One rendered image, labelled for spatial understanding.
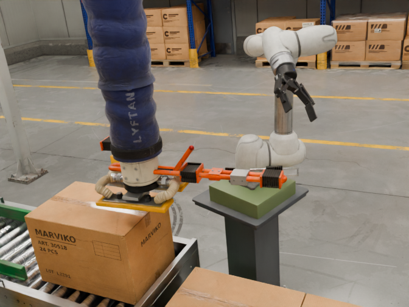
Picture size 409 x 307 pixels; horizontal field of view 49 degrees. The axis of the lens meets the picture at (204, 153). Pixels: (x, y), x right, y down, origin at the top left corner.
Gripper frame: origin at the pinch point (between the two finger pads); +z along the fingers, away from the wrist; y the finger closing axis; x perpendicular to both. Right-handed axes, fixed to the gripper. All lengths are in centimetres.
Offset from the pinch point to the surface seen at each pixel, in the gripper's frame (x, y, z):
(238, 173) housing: -38.8, -2.2, 2.9
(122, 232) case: -93, 23, 8
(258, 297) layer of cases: -81, -40, 41
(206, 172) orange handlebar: -51, 4, -3
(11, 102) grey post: -312, 13, -235
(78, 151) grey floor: -370, -85, -232
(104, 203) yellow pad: -88, 33, -3
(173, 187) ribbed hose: -62, 14, 0
